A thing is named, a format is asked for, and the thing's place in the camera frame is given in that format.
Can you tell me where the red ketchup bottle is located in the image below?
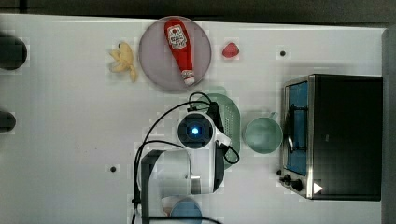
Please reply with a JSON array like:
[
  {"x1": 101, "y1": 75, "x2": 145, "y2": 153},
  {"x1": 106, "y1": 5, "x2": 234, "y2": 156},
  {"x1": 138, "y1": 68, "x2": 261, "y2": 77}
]
[{"x1": 164, "y1": 19, "x2": 195, "y2": 86}]

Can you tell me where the yellow banana peel toy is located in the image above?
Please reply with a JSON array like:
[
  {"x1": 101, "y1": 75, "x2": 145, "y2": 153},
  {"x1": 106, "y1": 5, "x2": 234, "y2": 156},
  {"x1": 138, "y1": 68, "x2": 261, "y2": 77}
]
[{"x1": 109, "y1": 42, "x2": 137, "y2": 83}]

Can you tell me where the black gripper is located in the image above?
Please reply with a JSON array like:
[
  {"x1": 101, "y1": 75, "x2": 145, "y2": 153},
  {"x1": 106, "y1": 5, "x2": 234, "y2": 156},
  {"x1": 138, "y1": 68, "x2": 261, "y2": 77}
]
[{"x1": 187, "y1": 102, "x2": 224, "y2": 132}]

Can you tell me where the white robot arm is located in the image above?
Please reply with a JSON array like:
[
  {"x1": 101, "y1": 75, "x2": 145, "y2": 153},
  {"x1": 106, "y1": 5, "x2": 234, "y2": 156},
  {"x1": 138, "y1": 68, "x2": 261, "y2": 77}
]
[{"x1": 134, "y1": 101, "x2": 232, "y2": 224}]

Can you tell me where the green plastic strainer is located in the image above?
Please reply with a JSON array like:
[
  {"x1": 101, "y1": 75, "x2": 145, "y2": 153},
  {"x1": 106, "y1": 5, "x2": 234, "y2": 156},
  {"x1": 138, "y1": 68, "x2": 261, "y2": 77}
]
[{"x1": 197, "y1": 93, "x2": 241, "y2": 170}]

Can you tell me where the green plastic cup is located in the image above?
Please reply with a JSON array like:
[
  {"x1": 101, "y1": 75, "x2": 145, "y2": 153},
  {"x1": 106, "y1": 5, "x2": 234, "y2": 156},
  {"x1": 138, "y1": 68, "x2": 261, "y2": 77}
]
[{"x1": 243, "y1": 112, "x2": 283, "y2": 154}]

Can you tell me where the blue bowl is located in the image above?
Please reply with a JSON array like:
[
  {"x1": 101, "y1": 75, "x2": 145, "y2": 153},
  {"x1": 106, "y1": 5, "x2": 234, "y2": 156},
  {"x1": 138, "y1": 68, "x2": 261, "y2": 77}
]
[{"x1": 170, "y1": 200, "x2": 202, "y2": 224}]

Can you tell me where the grey round plate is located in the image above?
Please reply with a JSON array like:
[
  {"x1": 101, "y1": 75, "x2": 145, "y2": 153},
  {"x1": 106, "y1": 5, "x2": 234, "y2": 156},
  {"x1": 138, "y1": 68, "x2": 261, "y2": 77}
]
[{"x1": 138, "y1": 16, "x2": 212, "y2": 91}]

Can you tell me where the black cable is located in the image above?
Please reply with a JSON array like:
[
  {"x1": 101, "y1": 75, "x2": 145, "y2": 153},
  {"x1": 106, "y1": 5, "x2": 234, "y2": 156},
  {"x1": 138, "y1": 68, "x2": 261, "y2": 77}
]
[{"x1": 130, "y1": 91, "x2": 241, "y2": 224}]

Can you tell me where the black cylinder post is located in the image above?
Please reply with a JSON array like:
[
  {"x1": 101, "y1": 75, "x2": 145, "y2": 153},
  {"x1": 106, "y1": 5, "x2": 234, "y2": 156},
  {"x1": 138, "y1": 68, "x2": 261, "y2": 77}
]
[
  {"x1": 0, "y1": 111, "x2": 16, "y2": 133},
  {"x1": 0, "y1": 33, "x2": 27, "y2": 70}
]

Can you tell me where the red strawberry toy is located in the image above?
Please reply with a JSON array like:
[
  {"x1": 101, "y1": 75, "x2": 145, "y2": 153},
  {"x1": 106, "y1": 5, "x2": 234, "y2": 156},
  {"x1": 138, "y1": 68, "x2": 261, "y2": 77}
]
[{"x1": 221, "y1": 42, "x2": 239, "y2": 58}]

